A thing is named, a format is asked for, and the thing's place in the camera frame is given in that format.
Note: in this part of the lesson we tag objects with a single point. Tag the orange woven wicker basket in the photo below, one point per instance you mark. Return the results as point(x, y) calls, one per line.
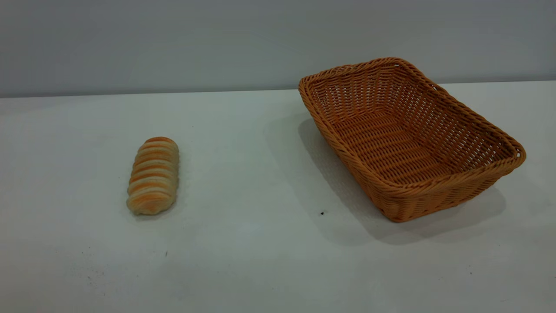
point(391, 148)

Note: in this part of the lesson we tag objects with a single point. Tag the striped bread roll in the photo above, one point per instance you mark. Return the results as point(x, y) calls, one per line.
point(153, 178)

